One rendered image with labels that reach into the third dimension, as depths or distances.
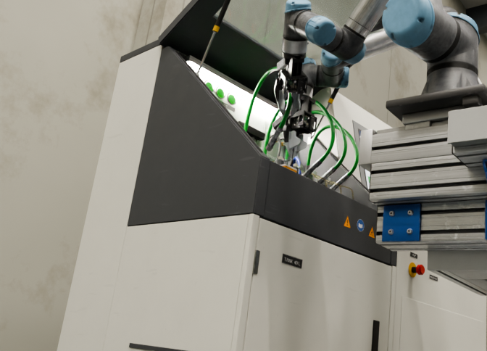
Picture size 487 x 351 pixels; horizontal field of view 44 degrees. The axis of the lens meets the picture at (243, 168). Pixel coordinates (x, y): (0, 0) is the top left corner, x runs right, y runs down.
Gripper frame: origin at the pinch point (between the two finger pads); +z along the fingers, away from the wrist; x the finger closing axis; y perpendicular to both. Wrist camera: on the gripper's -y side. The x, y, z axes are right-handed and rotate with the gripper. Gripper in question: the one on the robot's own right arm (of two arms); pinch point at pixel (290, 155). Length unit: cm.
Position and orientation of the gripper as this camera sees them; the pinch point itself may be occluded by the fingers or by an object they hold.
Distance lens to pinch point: 202.3
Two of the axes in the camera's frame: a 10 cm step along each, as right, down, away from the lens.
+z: -1.3, 9.4, -3.0
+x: 7.0, 3.1, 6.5
